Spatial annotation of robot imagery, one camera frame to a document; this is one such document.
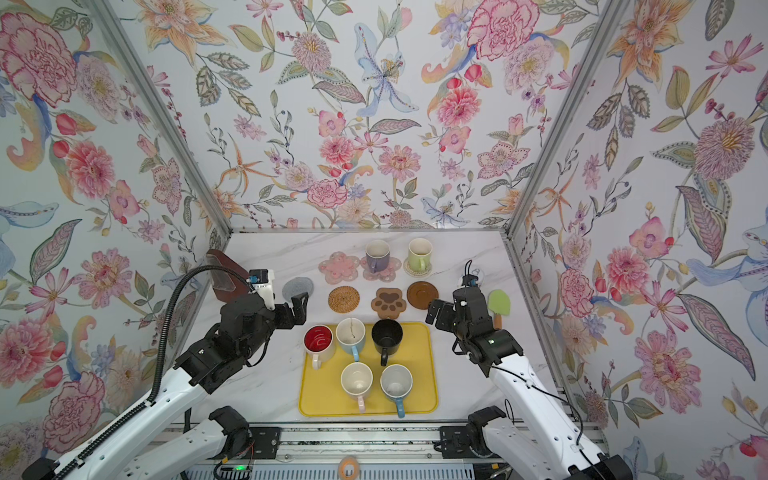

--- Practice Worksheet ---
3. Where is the pink flower coaster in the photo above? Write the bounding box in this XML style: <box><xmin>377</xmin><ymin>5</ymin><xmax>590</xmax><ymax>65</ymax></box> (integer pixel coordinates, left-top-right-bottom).
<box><xmin>360</xmin><ymin>257</ymin><xmax>402</xmax><ymax>283</ymax></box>
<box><xmin>318</xmin><ymin>251</ymin><xmax>360</xmax><ymax>285</ymax></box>

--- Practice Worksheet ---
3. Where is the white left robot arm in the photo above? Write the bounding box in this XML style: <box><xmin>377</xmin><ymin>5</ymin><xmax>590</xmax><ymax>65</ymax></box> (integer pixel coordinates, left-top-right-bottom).
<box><xmin>22</xmin><ymin>293</ymin><xmax>309</xmax><ymax>479</ymax></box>

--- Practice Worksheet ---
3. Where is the dark brown round coaster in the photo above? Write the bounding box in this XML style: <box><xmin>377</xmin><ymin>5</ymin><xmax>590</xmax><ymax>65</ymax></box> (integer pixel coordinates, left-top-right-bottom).
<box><xmin>406</xmin><ymin>281</ymin><xmax>439</xmax><ymax>310</ymax></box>

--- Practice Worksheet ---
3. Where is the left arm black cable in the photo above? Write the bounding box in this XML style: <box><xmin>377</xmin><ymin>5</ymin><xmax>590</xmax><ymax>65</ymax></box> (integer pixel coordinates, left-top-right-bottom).
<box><xmin>50</xmin><ymin>264</ymin><xmax>253</xmax><ymax>480</ymax></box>

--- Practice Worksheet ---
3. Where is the white mug purple handle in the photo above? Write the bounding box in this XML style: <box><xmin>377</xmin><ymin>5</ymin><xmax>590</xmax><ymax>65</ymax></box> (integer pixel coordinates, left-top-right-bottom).
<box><xmin>365</xmin><ymin>240</ymin><xmax>390</xmax><ymax>274</ymax></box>

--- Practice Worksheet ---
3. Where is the red inside white mug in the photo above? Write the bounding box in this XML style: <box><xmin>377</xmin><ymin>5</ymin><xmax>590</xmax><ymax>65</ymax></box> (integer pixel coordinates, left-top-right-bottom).
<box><xmin>303</xmin><ymin>325</ymin><xmax>336</xmax><ymax>370</ymax></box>

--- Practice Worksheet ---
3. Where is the yellow tray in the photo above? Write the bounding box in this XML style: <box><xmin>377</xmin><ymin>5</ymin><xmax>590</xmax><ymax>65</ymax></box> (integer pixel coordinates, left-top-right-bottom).
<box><xmin>298</xmin><ymin>323</ymin><xmax>439</xmax><ymax>417</ymax></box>

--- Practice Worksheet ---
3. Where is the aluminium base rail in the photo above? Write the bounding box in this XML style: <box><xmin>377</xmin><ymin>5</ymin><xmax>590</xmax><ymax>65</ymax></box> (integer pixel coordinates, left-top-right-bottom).
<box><xmin>95</xmin><ymin>419</ymin><xmax>613</xmax><ymax>466</ymax></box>

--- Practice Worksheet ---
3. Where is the white mug blue handle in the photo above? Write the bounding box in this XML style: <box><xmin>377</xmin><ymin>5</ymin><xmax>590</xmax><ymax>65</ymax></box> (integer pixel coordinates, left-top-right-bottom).
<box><xmin>380</xmin><ymin>364</ymin><xmax>413</xmax><ymax>419</ymax></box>

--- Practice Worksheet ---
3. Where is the light blue mug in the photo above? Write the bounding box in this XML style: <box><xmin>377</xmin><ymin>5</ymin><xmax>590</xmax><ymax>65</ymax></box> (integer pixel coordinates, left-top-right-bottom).
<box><xmin>335</xmin><ymin>318</ymin><xmax>367</xmax><ymax>362</ymax></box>

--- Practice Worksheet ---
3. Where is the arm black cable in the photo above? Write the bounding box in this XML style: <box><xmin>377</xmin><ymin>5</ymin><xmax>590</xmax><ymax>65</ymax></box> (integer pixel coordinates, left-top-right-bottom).
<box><xmin>50</xmin><ymin>264</ymin><xmax>253</xmax><ymax>480</ymax></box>
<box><xmin>491</xmin><ymin>365</ymin><xmax>607</xmax><ymax>480</ymax></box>

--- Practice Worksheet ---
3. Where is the grey-blue woven round coaster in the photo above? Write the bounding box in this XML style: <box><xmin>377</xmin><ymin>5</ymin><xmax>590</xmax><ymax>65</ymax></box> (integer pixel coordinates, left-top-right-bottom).
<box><xmin>282</xmin><ymin>277</ymin><xmax>314</xmax><ymax>301</ymax></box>

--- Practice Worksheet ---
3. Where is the tan rattan round coaster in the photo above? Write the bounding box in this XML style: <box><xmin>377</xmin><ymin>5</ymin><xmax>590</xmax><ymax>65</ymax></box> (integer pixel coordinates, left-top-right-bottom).
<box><xmin>328</xmin><ymin>286</ymin><xmax>360</xmax><ymax>314</ymax></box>

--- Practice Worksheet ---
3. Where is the light green mug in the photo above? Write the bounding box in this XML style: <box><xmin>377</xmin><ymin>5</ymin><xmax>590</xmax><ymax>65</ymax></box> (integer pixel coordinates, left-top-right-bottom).
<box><xmin>407</xmin><ymin>238</ymin><xmax>433</xmax><ymax>263</ymax></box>

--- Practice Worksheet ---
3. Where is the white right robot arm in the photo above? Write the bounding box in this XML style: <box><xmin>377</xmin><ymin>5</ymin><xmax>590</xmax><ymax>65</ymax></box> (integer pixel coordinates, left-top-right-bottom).
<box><xmin>425</xmin><ymin>286</ymin><xmax>634</xmax><ymax>479</ymax></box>

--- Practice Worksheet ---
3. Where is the lime green spatula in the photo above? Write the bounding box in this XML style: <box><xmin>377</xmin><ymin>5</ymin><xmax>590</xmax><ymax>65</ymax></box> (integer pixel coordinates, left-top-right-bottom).
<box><xmin>488</xmin><ymin>290</ymin><xmax>511</xmax><ymax>330</ymax></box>

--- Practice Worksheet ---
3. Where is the black mug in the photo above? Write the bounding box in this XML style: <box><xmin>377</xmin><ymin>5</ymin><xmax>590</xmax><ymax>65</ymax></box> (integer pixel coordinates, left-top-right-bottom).
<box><xmin>371</xmin><ymin>319</ymin><xmax>404</xmax><ymax>367</ymax></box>

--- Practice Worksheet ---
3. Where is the white mug pink handle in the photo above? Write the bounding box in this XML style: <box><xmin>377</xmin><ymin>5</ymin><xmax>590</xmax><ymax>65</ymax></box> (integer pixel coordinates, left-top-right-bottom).
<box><xmin>340</xmin><ymin>362</ymin><xmax>374</xmax><ymax>414</ymax></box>

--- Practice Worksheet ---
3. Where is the orange tape roll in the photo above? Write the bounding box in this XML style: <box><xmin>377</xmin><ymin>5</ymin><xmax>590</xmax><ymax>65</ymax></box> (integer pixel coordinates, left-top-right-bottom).
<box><xmin>337</xmin><ymin>456</ymin><xmax>361</xmax><ymax>480</ymax></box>

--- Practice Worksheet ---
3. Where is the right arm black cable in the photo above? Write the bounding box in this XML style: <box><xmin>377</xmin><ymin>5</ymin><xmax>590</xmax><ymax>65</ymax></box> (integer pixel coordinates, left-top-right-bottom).
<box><xmin>491</xmin><ymin>365</ymin><xmax>607</xmax><ymax>480</ymax></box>

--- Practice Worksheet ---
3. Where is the brown paw print coaster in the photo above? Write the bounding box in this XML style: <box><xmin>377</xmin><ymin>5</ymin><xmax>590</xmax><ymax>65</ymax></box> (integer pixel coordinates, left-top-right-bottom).
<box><xmin>371</xmin><ymin>288</ymin><xmax>408</xmax><ymax>320</ymax></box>

